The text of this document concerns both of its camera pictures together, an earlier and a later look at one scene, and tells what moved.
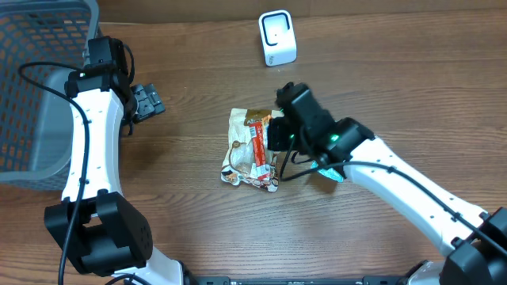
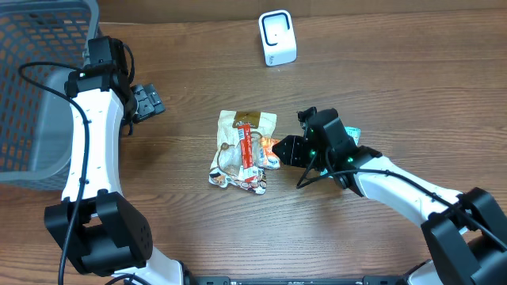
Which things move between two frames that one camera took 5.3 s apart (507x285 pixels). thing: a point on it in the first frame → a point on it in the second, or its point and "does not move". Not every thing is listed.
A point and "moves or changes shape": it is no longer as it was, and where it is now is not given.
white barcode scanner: [278, 38] does not move
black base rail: [366, 280] does not move
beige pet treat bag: [240, 163] moves or changes shape
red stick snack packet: [261, 167] → [245, 136]
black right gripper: [275, 134] → [299, 150]
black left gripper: [147, 102] does not move
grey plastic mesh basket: [36, 126] does not move
